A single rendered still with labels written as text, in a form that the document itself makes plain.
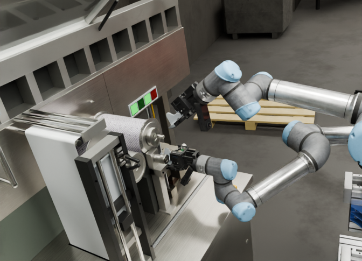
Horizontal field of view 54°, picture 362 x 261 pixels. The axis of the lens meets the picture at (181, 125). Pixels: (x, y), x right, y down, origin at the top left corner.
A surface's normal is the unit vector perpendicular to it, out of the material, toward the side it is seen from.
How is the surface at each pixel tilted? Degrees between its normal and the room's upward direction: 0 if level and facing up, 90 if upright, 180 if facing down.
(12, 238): 90
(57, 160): 90
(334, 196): 0
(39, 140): 90
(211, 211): 0
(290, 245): 0
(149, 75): 90
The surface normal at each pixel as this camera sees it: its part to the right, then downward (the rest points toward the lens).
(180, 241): -0.15, -0.87
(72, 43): 0.85, 0.13
